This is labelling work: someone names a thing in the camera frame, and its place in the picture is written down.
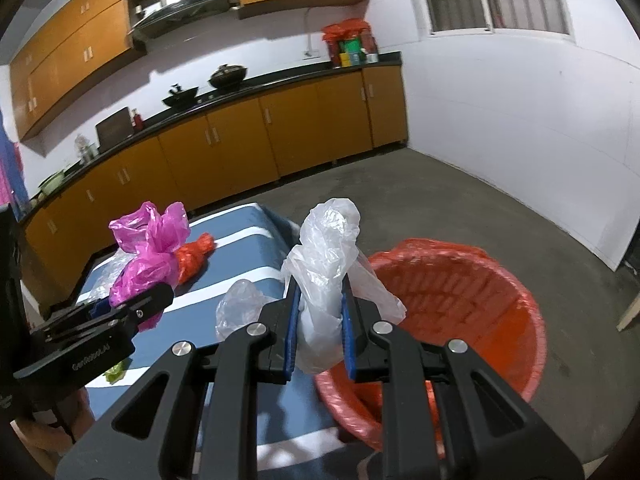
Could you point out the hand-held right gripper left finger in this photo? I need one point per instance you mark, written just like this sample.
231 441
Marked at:
292 330

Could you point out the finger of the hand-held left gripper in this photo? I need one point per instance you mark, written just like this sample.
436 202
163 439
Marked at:
150 305
100 308

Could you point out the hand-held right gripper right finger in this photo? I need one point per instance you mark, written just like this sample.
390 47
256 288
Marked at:
348 340

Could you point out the pink plastic bag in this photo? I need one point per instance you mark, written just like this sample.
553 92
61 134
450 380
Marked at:
150 260

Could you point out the white plastic bag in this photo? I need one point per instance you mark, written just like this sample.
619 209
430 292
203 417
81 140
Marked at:
325 280

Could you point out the red lined plastic basket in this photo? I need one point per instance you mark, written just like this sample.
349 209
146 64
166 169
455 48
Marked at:
475 320

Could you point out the person's left hand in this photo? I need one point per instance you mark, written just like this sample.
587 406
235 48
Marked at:
40 435

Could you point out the green plastic wrapper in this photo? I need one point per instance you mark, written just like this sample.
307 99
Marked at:
114 372

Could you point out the small clear plastic bag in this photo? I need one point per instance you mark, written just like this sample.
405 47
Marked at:
240 305

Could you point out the red plastic bag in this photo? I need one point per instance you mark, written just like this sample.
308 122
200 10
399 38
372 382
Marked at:
192 260

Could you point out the blue striped tablecloth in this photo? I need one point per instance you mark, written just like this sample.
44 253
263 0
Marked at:
250 237

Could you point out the green basin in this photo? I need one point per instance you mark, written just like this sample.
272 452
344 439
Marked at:
51 183

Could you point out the glass jar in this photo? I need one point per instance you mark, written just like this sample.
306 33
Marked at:
85 150

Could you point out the blue pink hanging cloth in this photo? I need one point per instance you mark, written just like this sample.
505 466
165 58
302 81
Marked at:
10 170

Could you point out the orange base cabinets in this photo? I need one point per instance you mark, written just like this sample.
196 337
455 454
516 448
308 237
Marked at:
225 145

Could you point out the brown cutting board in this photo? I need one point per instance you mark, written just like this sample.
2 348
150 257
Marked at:
114 129

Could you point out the small red bottle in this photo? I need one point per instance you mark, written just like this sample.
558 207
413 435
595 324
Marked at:
137 121

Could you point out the black wok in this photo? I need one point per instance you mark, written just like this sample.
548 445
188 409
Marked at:
180 97

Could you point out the dark pot with lid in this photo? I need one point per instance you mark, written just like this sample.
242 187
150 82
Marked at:
227 77

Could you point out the yellow box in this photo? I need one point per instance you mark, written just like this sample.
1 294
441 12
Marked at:
344 60

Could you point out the red condiment bottle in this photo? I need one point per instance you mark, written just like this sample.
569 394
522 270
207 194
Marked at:
333 54

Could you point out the white cup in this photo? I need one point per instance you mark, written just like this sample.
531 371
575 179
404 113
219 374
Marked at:
372 58

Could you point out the cream wooden table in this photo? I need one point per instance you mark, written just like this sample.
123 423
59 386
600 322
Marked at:
630 310

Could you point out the green box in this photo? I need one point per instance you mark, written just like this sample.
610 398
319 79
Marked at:
353 51

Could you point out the dark sauce bottle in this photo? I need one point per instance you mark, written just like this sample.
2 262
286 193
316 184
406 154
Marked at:
372 45

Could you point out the steel range hood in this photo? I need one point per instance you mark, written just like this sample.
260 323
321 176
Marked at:
180 7

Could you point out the red bag on bottles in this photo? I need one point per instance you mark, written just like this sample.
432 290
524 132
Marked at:
345 29

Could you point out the orange wall cabinets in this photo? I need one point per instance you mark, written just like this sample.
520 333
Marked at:
75 45

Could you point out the wall socket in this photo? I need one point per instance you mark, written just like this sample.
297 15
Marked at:
311 53

